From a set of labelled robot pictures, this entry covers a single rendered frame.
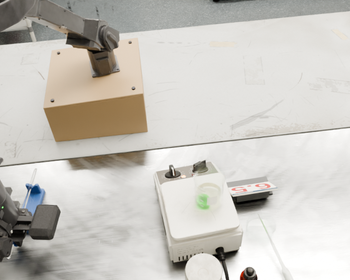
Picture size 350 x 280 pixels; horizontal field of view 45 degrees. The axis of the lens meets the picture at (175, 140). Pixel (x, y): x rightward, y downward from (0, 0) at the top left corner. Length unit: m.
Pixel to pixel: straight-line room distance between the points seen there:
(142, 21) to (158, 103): 2.07
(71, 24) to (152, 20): 2.29
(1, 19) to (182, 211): 0.41
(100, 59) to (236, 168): 0.38
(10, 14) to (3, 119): 0.49
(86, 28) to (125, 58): 0.17
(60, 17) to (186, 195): 0.39
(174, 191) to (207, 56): 0.54
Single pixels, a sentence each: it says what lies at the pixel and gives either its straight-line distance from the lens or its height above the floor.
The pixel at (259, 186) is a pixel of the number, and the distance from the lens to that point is 0.86.
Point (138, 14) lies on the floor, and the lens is 3.18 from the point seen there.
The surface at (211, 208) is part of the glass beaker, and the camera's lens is 0.72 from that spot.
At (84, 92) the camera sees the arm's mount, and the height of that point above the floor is 1.01.
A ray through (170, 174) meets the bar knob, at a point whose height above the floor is 0.95.
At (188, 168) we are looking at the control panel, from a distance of 0.86.
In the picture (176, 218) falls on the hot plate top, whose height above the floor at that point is 0.99.
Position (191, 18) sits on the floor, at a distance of 3.11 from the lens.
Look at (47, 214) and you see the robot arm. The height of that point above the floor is 1.01.
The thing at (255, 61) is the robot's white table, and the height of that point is 0.90.
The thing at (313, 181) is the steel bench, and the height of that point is 0.90.
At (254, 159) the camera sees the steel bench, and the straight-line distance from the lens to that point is 0.93.
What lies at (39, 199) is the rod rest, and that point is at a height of 0.91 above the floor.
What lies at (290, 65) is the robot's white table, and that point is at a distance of 1.19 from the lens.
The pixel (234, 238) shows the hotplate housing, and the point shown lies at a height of 0.96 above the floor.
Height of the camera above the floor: 1.61
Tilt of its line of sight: 47 degrees down
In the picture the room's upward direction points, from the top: 3 degrees counter-clockwise
